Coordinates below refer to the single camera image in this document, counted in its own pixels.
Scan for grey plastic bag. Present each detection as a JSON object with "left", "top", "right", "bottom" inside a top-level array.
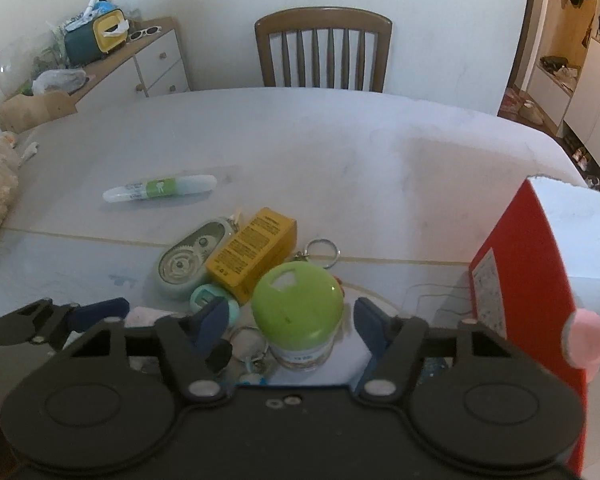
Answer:
[{"left": 31, "top": 68, "right": 88, "bottom": 96}]

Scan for white wooden sideboard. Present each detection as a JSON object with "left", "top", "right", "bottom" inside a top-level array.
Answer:
[{"left": 0, "top": 16, "right": 192, "bottom": 126}]

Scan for white shoe cabinet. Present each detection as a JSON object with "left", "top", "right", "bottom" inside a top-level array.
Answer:
[{"left": 562, "top": 0, "right": 600, "bottom": 176}]

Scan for red patterned rug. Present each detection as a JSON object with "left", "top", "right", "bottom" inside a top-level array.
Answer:
[{"left": 500, "top": 87, "right": 531, "bottom": 116}]

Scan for small teal round gadget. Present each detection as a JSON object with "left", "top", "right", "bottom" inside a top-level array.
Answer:
[{"left": 190, "top": 284, "right": 240, "bottom": 326}]

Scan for white sunglasses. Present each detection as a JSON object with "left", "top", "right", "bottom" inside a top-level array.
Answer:
[{"left": 128, "top": 25, "right": 163, "bottom": 42}]

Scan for clear glass bowl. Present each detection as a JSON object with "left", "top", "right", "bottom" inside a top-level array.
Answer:
[{"left": 0, "top": 32, "right": 66, "bottom": 98}]

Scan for brown paper bag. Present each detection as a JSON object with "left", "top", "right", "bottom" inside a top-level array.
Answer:
[{"left": 0, "top": 91, "right": 78, "bottom": 133}]

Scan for teal yellow tissue box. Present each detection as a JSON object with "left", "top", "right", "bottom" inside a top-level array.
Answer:
[{"left": 64, "top": 9, "right": 130, "bottom": 67}]

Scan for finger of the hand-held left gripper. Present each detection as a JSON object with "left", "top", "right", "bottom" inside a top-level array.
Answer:
[{"left": 0, "top": 297, "right": 131, "bottom": 355}]

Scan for white low bench shelf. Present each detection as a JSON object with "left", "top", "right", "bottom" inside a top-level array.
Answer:
[{"left": 527, "top": 55, "right": 581, "bottom": 128}]

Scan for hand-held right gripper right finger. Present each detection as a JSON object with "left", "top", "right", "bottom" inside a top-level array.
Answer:
[{"left": 352, "top": 297, "right": 518, "bottom": 403}]

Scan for row of shoes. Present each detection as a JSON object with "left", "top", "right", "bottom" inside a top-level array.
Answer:
[{"left": 567, "top": 145, "right": 600, "bottom": 193}]

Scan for grey correction tape dispenser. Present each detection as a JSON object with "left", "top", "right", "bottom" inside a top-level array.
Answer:
[{"left": 156, "top": 217, "right": 238, "bottom": 301}]

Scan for red cardboard box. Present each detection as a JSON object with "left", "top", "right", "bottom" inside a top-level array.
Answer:
[{"left": 469, "top": 176, "right": 600, "bottom": 478}]

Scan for white green tube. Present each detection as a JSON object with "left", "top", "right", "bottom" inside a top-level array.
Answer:
[{"left": 102, "top": 175, "right": 217, "bottom": 204}]

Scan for yellow cardboard box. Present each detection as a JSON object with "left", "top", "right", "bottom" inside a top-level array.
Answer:
[{"left": 205, "top": 207, "right": 298, "bottom": 306}]

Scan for green lid bottle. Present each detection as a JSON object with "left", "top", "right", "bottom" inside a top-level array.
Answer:
[{"left": 251, "top": 261, "right": 345, "bottom": 373}]

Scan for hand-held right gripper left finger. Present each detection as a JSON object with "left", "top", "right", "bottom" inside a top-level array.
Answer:
[{"left": 65, "top": 297, "right": 231, "bottom": 403}]

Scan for pink plastic cap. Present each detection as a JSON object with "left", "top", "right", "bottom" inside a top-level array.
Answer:
[{"left": 562, "top": 308, "right": 600, "bottom": 378}]

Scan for brown wooden chair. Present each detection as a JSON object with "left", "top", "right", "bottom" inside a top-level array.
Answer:
[{"left": 254, "top": 6, "right": 394, "bottom": 93}]

